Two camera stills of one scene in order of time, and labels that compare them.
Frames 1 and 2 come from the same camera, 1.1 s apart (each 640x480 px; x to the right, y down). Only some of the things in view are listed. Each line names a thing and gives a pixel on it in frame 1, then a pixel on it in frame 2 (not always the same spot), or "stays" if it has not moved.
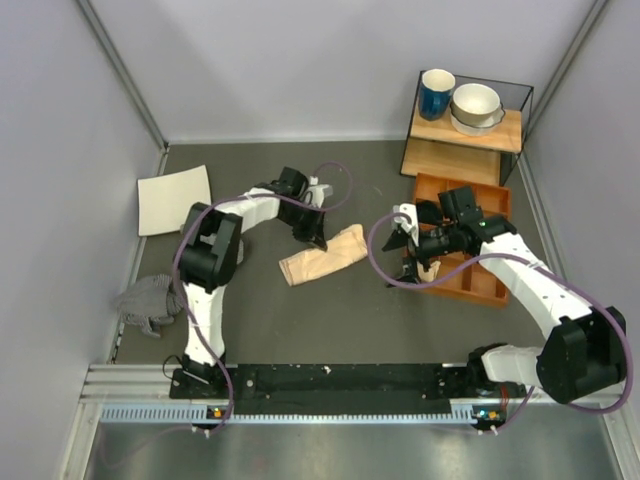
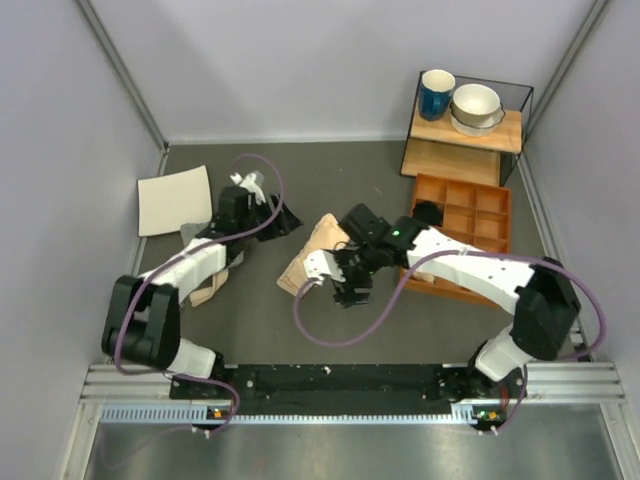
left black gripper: (313, 232) -> (284, 222)
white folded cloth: (166, 200) stays
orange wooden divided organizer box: (482, 283) stays
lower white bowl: (475, 129) stays
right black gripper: (410, 268) -> (349, 297)
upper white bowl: (475, 104) stays
